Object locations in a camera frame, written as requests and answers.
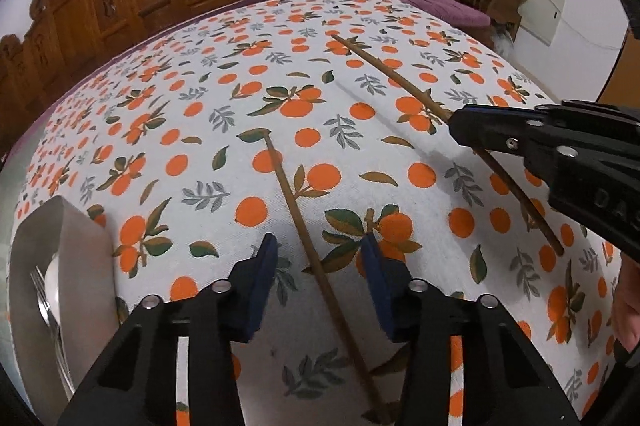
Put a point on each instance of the orange print tablecloth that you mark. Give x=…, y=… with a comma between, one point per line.
x=225, y=55

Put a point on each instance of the stainless steel utensil holder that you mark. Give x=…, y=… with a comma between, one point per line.
x=82, y=256

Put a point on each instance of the dark brown chopstick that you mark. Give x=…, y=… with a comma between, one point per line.
x=390, y=75
x=300, y=226

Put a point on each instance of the white plastic bag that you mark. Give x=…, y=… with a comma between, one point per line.
x=504, y=39

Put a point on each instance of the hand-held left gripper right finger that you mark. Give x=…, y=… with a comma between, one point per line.
x=380, y=286

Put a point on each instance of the brown board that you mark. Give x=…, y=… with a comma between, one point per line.
x=612, y=70

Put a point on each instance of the purple seat cushion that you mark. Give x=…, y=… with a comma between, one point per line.
x=440, y=3

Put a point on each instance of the person's right hand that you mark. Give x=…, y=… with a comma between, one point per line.
x=627, y=306

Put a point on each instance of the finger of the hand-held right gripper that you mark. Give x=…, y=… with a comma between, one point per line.
x=590, y=186
x=500, y=118

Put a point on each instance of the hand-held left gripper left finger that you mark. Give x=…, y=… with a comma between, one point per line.
x=262, y=286

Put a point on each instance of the white electrical box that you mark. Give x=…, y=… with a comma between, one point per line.
x=542, y=5

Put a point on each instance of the metal fork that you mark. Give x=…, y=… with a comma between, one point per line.
x=40, y=293

